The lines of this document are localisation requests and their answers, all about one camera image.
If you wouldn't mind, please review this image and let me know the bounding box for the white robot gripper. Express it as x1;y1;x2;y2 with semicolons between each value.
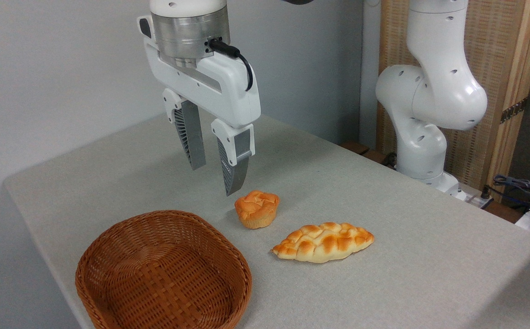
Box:
144;37;262;197

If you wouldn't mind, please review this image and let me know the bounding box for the round orange muffin bread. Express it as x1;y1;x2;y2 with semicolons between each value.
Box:
234;190;280;229

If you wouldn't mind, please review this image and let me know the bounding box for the brown woven wicker basket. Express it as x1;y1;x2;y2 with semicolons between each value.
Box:
75;210;253;329

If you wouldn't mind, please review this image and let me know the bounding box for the long braided bread loaf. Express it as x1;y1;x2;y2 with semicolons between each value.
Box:
271;222;375;264

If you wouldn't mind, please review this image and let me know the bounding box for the brown wooden screen foot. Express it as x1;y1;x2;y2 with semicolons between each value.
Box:
340;141;399;170

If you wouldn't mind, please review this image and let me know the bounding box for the metal screen hinge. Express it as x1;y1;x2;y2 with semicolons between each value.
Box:
499;97;529;125

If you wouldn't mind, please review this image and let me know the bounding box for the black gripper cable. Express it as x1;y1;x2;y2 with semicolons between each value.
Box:
208;38;254;92

